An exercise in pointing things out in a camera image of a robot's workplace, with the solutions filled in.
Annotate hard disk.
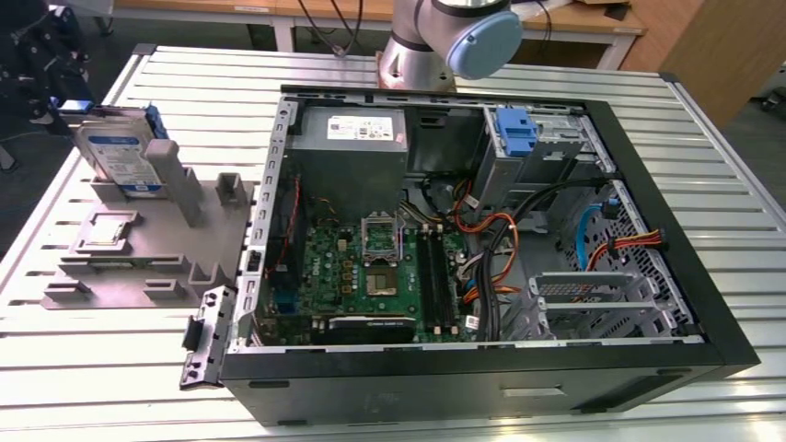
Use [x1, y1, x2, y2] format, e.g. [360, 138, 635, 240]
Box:
[48, 99, 170, 200]

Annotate black cable bundle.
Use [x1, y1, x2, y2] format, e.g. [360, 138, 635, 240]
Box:
[475, 177, 615, 344]

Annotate grey power supply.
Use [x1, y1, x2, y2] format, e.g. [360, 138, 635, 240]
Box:
[285, 105, 411, 227]

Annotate grey parts rack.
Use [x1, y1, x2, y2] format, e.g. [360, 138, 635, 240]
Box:
[37, 140, 259, 310]

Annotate black PC case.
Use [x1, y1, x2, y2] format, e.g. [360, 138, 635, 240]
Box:
[217, 84, 763, 427]

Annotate blue expansion slot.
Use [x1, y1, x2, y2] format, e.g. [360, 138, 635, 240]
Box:
[273, 288, 297, 319]

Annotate black graphics card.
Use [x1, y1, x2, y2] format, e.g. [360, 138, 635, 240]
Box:
[308, 314, 420, 346]

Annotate black hanging cable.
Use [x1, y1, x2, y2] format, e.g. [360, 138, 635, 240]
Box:
[299, 0, 369, 59]

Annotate orange red yellow power wire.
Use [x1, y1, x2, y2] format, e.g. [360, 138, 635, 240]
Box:
[585, 227, 670, 273]

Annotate wooden cabinet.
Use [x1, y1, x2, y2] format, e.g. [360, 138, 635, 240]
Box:
[659, 0, 786, 133]

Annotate dark wheeled chair base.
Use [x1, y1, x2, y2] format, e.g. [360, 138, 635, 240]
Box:
[747, 62, 786, 111]

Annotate orange red wire bundle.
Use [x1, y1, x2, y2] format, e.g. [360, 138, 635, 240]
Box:
[452, 179, 524, 306]

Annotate CPU socket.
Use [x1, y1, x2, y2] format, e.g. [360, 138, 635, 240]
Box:
[364, 270, 411, 300]

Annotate blue wire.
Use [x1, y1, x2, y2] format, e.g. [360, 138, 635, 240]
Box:
[575, 195, 620, 273]

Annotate silver CPU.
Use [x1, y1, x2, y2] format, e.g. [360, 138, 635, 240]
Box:
[85, 221, 133, 248]

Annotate grey metal drive cage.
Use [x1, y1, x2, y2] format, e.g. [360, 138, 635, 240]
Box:
[469, 105, 618, 217]

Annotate metal socket cover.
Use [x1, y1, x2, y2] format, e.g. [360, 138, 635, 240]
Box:
[360, 212, 407, 269]

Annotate pale wire bundle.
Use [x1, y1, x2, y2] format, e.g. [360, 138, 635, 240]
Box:
[455, 251, 512, 283]

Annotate grey metal disk bay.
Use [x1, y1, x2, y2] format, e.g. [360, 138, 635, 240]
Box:
[500, 270, 684, 344]

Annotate green motherboard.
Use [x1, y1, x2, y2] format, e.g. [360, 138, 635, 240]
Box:
[255, 197, 487, 346]

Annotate green RAM stick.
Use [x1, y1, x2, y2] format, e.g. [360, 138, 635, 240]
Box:
[84, 257, 152, 269]

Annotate wooden desk white frame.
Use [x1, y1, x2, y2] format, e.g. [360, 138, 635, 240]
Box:
[90, 0, 296, 52]
[292, 0, 650, 71]

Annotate grey hinged case bracket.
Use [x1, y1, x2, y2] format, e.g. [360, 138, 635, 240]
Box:
[177, 284, 240, 392]

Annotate blue drive latch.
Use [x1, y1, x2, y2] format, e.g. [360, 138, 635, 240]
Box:
[493, 106, 537, 158]

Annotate thin red wire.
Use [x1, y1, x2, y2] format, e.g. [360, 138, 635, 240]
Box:
[261, 174, 303, 280]

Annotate yellow black wire bundle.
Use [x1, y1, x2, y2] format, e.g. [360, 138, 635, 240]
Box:
[396, 198, 459, 227]

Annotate black RAM slot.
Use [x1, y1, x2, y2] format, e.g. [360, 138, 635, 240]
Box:
[431, 224, 453, 335]
[416, 224, 437, 335]
[423, 224, 444, 335]

